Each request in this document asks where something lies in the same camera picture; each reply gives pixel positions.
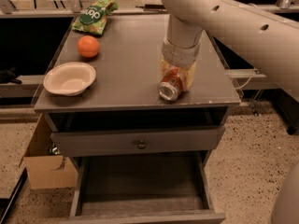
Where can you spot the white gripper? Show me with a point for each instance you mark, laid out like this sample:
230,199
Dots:
179,55

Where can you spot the red coke can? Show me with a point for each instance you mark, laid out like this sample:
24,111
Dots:
171,85

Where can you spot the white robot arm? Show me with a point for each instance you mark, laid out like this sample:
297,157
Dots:
254,172

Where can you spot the grey top drawer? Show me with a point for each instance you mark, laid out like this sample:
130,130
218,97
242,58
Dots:
122,142

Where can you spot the round metal drawer knob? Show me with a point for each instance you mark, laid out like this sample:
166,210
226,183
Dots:
141,144

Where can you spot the grey wooden drawer cabinet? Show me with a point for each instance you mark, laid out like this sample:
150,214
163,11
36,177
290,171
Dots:
124,95

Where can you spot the open grey middle drawer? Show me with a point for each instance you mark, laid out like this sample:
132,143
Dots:
163,188

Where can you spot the black tool on ledge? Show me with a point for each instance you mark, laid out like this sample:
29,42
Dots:
152,7

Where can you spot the orange fruit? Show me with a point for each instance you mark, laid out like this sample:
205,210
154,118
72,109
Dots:
88,46

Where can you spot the green chip bag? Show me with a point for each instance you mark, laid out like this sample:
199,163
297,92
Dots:
94,19

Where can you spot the white paper bowl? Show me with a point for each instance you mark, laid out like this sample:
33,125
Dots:
69,79

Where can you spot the brown cardboard box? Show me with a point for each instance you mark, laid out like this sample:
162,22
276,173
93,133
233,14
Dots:
45,168

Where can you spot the black object at left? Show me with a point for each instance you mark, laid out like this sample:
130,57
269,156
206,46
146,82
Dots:
9,76

